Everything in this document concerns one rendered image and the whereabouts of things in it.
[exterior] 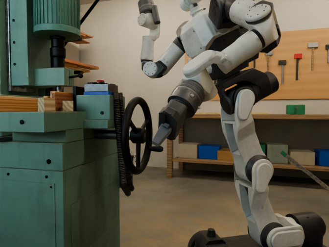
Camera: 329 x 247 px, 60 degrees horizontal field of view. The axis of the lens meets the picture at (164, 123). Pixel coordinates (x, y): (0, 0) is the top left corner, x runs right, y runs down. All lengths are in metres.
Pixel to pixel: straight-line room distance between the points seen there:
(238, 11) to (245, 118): 0.50
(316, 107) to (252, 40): 3.37
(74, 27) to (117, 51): 3.69
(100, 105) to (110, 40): 3.97
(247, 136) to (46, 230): 0.93
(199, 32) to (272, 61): 3.00
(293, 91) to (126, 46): 2.62
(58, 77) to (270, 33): 0.77
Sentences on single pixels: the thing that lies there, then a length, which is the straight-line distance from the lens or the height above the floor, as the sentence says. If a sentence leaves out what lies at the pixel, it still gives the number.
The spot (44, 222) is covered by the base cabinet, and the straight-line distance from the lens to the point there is 1.06.
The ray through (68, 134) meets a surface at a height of 0.83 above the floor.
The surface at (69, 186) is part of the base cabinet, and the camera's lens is 1.02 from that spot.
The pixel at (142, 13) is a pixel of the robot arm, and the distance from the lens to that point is 1.61.
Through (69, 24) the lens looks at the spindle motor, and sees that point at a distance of 1.20.
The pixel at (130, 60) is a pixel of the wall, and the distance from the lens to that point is 4.75.
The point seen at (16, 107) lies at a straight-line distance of 1.04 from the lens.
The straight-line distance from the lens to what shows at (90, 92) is 1.08.
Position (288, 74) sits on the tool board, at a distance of 4.20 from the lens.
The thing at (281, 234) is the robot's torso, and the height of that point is 0.31.
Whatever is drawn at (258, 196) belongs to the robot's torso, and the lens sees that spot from 1.45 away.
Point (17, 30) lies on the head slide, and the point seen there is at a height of 1.21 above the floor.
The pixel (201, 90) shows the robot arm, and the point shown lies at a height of 0.96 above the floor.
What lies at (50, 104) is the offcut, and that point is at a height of 0.92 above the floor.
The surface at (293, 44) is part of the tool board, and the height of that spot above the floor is 1.77.
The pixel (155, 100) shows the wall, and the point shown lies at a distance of 4.51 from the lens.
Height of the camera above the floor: 0.91
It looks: 3 degrees down
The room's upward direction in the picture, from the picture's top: straight up
